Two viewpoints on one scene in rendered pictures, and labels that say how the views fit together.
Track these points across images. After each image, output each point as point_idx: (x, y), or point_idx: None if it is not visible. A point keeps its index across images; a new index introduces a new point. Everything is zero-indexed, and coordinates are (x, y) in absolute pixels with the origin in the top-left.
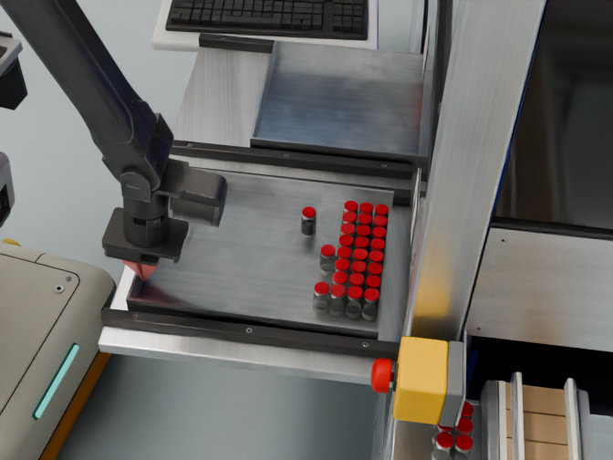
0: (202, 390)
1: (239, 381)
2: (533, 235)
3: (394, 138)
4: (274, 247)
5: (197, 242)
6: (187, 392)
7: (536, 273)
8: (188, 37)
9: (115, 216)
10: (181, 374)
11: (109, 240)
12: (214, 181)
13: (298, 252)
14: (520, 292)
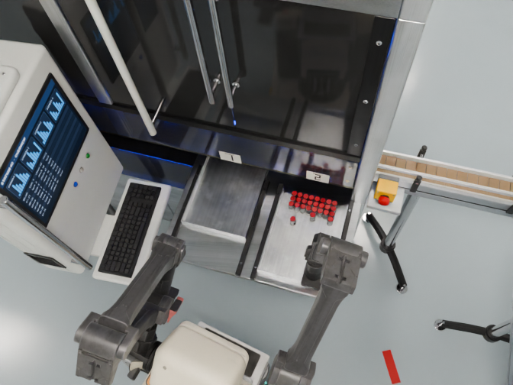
0: (237, 320)
1: (234, 303)
2: None
3: (245, 184)
4: (299, 236)
5: (293, 264)
6: (237, 327)
7: None
8: (139, 267)
9: (305, 283)
10: (227, 329)
11: (317, 286)
12: (322, 234)
13: (302, 228)
14: None
